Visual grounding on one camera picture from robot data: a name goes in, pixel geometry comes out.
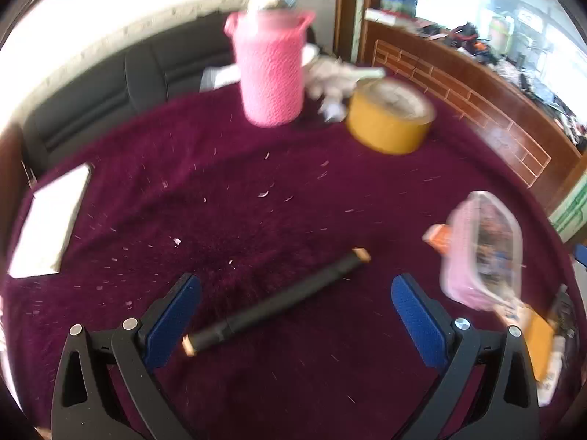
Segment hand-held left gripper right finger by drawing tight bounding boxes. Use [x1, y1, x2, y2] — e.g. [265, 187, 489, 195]
[391, 274, 539, 440]

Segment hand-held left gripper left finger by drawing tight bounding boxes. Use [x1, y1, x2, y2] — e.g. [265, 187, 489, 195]
[50, 272, 203, 440]

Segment black rod with gold ends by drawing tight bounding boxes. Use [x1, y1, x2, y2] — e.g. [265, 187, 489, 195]
[182, 247, 371, 358]

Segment small orange box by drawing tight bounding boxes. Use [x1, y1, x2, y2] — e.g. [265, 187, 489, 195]
[422, 224, 452, 255]

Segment clear plastic container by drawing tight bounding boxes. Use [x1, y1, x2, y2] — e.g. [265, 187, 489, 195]
[440, 191, 524, 311]

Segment white plastic bottle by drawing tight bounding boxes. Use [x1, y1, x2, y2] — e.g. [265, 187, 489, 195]
[536, 334, 567, 406]

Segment black printed packet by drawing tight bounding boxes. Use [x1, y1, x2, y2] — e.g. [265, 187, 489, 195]
[548, 284, 574, 344]

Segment white booklet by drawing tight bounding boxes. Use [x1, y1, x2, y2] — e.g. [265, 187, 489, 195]
[7, 164, 91, 279]

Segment green and white box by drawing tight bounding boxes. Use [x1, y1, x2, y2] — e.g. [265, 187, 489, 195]
[548, 179, 587, 243]

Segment yellow tape roll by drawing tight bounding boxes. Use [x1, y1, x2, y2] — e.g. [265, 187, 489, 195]
[345, 78, 436, 155]

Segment wooden brick pattern counter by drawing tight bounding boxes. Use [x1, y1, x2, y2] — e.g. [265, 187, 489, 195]
[337, 0, 587, 239]

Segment black sofa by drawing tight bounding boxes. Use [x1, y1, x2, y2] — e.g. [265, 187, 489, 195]
[21, 9, 322, 175]

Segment crumpled white cloth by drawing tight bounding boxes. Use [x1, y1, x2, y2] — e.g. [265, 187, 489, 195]
[300, 43, 386, 122]

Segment pink knitted sleeve bottle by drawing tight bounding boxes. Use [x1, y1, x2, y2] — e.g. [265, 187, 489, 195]
[224, 0, 316, 128]

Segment counter clutter pile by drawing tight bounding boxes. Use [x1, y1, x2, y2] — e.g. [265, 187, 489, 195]
[367, 0, 587, 147]

